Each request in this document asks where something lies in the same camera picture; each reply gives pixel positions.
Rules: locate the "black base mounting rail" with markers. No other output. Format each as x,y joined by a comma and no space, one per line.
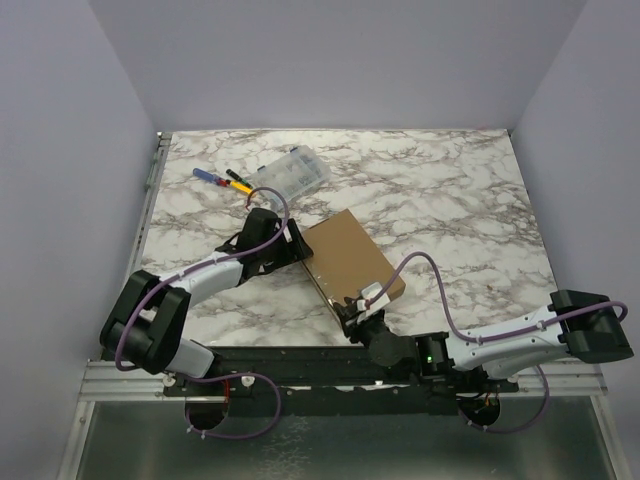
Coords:
335,381

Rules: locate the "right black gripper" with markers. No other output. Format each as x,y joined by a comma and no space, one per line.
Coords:
354,314

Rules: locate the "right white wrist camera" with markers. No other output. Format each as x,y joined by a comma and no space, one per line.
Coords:
372,299

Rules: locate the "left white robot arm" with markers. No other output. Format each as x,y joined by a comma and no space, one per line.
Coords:
145,326

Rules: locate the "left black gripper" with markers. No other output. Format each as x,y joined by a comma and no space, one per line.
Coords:
293,250

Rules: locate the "clear plastic organizer box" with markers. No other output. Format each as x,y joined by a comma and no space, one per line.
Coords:
296,174

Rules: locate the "brown cardboard express box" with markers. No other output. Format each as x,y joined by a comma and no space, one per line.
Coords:
345,260

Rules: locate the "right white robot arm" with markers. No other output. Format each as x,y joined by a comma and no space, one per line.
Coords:
576,324

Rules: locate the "yellow handled screwdriver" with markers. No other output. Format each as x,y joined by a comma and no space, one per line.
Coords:
239,187

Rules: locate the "blue handled screwdriver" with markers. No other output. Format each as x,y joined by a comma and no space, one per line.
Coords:
209,177

